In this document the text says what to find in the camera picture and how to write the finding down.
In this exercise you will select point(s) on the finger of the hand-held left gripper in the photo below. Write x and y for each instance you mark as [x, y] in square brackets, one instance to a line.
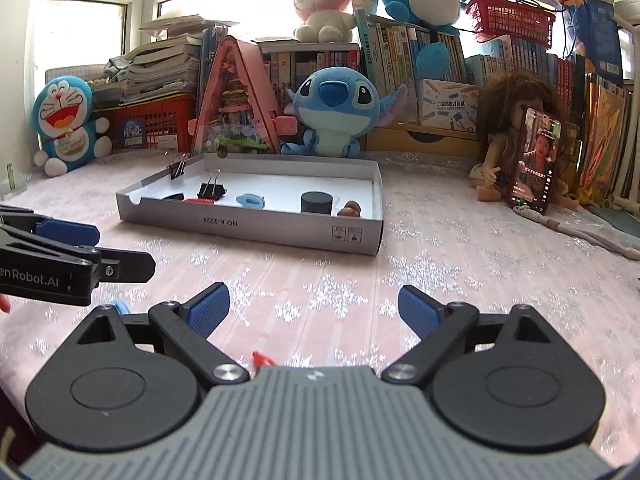
[70, 232]
[125, 266]

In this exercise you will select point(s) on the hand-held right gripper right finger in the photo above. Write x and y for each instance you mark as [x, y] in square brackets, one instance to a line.
[420, 310]

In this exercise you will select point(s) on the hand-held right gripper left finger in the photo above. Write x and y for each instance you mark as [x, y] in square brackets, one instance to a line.
[207, 307]

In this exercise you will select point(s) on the red plastic piece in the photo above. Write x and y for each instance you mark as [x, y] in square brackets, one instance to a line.
[262, 359]

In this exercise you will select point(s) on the red plastic tube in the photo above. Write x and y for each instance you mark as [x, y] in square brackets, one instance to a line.
[199, 201]

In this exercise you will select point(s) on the light blue hair clip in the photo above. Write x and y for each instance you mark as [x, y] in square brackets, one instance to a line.
[250, 201]

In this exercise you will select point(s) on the large black binder clip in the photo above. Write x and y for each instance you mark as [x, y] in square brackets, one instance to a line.
[211, 189]

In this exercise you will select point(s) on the brown acorn toy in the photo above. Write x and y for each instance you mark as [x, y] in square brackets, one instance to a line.
[350, 208]

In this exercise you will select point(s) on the white cardboard box tray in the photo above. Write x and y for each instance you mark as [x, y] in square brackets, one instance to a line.
[280, 185]

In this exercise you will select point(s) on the black round puck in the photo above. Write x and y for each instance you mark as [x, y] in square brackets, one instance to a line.
[316, 208]
[316, 196]

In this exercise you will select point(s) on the person's left hand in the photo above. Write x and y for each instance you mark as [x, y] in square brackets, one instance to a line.
[4, 305]

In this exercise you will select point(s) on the patterned blue hair clip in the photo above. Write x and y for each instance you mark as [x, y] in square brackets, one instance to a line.
[120, 306]

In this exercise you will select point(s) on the clear glass cup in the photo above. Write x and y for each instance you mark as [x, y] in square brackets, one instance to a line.
[15, 185]

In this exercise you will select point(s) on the green plastic stick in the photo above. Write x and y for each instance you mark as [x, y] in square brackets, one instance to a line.
[10, 175]

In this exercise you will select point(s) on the pink snowflake tablecloth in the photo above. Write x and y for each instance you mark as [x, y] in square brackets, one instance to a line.
[325, 280]

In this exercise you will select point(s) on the small black binder clip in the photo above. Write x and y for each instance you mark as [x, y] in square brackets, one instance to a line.
[176, 170]

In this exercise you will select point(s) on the blue white label card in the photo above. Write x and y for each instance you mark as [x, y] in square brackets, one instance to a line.
[132, 132]

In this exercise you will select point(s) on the blue robot cat plush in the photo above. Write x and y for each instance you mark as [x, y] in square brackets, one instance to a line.
[62, 110]

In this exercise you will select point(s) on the red plastic crate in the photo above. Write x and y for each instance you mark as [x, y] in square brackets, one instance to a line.
[160, 120]

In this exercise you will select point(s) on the wooden drawer box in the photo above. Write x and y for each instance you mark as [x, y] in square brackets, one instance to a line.
[425, 140]

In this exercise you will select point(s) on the smartphone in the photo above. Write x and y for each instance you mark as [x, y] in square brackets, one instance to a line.
[535, 160]

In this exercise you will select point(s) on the stack of books and papers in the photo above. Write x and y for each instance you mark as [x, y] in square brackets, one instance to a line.
[160, 65]

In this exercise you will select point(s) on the pink triangular miniature house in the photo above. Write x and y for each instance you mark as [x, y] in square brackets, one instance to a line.
[235, 105]

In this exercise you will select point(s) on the white printed cardboard carton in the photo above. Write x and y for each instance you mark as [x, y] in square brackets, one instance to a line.
[447, 102]

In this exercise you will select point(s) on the brown-haired doll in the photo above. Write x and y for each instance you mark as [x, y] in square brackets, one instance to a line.
[500, 110]

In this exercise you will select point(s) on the blue alien plush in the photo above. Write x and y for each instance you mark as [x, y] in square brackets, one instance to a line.
[335, 100]

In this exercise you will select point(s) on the white plastic pipes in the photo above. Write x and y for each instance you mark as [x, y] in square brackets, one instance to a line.
[620, 203]

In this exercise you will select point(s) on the row of upright books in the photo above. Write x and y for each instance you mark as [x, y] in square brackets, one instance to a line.
[395, 50]

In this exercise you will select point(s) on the leaning orange picture books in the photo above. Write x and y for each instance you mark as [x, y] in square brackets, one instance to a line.
[605, 125]

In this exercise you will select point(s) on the small red mesh basket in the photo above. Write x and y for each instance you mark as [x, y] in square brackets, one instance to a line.
[510, 17]

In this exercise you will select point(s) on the pink bunny plush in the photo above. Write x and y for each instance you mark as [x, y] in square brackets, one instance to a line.
[320, 0]

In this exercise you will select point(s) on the dark blue bag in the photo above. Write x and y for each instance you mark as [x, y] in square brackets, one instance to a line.
[600, 35]

